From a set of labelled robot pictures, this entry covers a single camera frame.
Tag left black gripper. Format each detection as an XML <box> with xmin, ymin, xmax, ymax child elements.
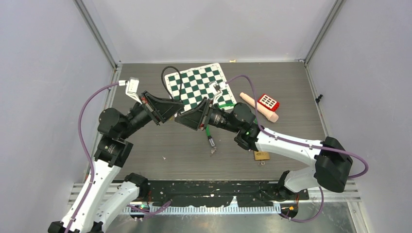
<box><xmin>120</xmin><ymin>91</ymin><xmax>184</xmax><ymax>139</ymax></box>

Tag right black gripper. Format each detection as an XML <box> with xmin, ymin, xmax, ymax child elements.
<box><xmin>175</xmin><ymin>97</ymin><xmax>241</xmax><ymax>133</ymax></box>

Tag black cable lock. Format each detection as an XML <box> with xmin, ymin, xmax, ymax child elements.
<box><xmin>160</xmin><ymin>66</ymin><xmax>183</xmax><ymax>101</ymax></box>

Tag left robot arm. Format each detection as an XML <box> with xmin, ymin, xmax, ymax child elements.
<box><xmin>48</xmin><ymin>91</ymin><xmax>184</xmax><ymax>233</ymax></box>

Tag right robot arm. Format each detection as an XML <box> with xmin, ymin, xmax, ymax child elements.
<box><xmin>175</xmin><ymin>99</ymin><xmax>353</xmax><ymax>199</ymax></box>

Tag green white chessboard mat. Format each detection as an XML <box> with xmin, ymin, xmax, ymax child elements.
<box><xmin>171</xmin><ymin>63</ymin><xmax>226</xmax><ymax>112</ymax></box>

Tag small keys on table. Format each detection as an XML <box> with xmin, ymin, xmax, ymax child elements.
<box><xmin>210</xmin><ymin>147</ymin><xmax>217</xmax><ymax>156</ymax></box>

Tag red white block toy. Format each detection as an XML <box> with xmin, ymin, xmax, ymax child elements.
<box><xmin>258</xmin><ymin>94</ymin><xmax>280</xmax><ymax>112</ymax></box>

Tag brass padlock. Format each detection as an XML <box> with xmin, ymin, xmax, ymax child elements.
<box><xmin>254</xmin><ymin>151</ymin><xmax>270</xmax><ymax>161</ymax></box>

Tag green cable lock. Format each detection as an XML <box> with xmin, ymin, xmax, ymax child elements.
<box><xmin>205</xmin><ymin>103</ymin><xmax>260</xmax><ymax>151</ymax></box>

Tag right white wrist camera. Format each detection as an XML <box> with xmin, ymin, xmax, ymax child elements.
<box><xmin>208</xmin><ymin>81</ymin><xmax>227</xmax><ymax>103</ymax></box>

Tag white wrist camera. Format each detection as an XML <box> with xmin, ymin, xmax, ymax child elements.
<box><xmin>208</xmin><ymin>81</ymin><xmax>227</xmax><ymax>103</ymax></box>
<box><xmin>119</xmin><ymin>77</ymin><xmax>142</xmax><ymax>104</ymax></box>

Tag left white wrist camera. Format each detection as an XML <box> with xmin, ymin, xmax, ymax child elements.
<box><xmin>119</xmin><ymin>77</ymin><xmax>142</xmax><ymax>104</ymax></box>

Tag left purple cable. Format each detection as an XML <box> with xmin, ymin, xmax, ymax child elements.
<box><xmin>64</xmin><ymin>82</ymin><xmax>129</xmax><ymax>233</ymax></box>

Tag purple cable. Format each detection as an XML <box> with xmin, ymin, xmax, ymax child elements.
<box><xmin>225</xmin><ymin>74</ymin><xmax>370</xmax><ymax>223</ymax></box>
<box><xmin>64</xmin><ymin>82</ymin><xmax>129</xmax><ymax>233</ymax></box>

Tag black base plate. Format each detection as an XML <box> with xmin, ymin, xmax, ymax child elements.
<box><xmin>138</xmin><ymin>180</ymin><xmax>309</xmax><ymax>207</ymax></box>

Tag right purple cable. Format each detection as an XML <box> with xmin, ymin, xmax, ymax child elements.
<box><xmin>225</xmin><ymin>74</ymin><xmax>370</xmax><ymax>223</ymax></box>

